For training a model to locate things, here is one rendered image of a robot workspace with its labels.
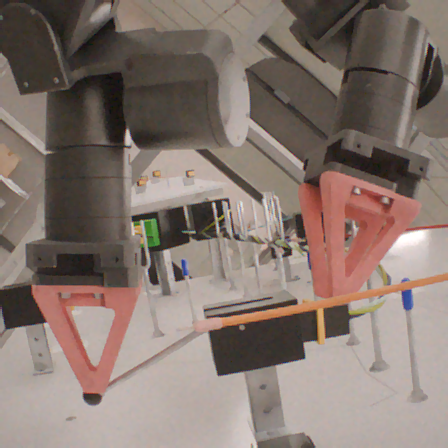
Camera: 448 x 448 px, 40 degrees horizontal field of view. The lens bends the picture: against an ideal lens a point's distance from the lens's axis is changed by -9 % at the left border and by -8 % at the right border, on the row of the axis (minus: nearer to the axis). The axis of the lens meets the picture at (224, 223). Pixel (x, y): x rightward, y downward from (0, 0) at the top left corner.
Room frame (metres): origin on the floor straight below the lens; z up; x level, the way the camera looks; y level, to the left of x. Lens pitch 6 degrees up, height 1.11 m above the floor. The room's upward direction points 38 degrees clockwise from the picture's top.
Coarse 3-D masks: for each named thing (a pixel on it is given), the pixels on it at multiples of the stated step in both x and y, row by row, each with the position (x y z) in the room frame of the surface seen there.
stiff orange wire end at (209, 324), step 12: (432, 276) 0.30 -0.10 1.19; (444, 276) 0.30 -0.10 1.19; (384, 288) 0.30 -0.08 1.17; (396, 288) 0.30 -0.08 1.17; (408, 288) 0.30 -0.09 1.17; (324, 300) 0.30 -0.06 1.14; (336, 300) 0.30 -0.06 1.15; (348, 300) 0.30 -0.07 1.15; (264, 312) 0.31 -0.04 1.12; (276, 312) 0.30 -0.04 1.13; (288, 312) 0.30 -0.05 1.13; (300, 312) 0.30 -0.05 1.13; (204, 324) 0.31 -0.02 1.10; (216, 324) 0.31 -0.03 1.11; (228, 324) 0.31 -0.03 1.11
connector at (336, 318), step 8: (344, 304) 0.41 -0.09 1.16; (304, 312) 0.41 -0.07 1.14; (312, 312) 0.41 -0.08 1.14; (328, 312) 0.41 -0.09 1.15; (336, 312) 0.41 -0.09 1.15; (344, 312) 0.41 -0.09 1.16; (304, 320) 0.41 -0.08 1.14; (312, 320) 0.41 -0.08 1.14; (328, 320) 0.41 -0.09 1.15; (336, 320) 0.41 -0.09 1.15; (344, 320) 0.41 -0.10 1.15; (304, 328) 0.41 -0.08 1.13; (312, 328) 0.41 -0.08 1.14; (328, 328) 0.41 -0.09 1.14; (336, 328) 0.41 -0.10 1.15; (344, 328) 0.41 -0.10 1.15; (304, 336) 0.41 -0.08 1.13; (312, 336) 0.41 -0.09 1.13; (328, 336) 0.41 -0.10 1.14; (336, 336) 0.41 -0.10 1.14
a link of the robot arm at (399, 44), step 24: (360, 24) 0.42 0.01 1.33; (384, 24) 0.41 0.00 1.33; (408, 24) 0.41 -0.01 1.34; (360, 48) 0.42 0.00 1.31; (384, 48) 0.41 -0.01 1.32; (408, 48) 0.41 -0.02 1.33; (432, 48) 0.44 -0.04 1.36; (384, 72) 0.41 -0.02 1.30; (408, 72) 0.41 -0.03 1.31; (432, 72) 0.44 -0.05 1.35
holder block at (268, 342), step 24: (216, 312) 0.40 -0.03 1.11; (240, 312) 0.40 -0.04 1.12; (216, 336) 0.40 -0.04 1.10; (240, 336) 0.40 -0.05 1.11; (264, 336) 0.40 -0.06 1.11; (288, 336) 0.40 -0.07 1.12; (216, 360) 0.40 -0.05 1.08; (240, 360) 0.40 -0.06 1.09; (264, 360) 0.40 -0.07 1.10; (288, 360) 0.40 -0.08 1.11
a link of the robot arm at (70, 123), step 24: (120, 72) 0.38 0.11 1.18; (48, 96) 0.39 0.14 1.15; (72, 96) 0.38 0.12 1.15; (96, 96) 0.38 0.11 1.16; (120, 96) 0.39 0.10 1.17; (48, 120) 0.39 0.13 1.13; (72, 120) 0.38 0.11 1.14; (96, 120) 0.38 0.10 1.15; (120, 120) 0.39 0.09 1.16; (48, 144) 0.39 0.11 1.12; (72, 144) 0.38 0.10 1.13; (96, 144) 0.38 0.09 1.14; (120, 144) 0.39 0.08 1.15
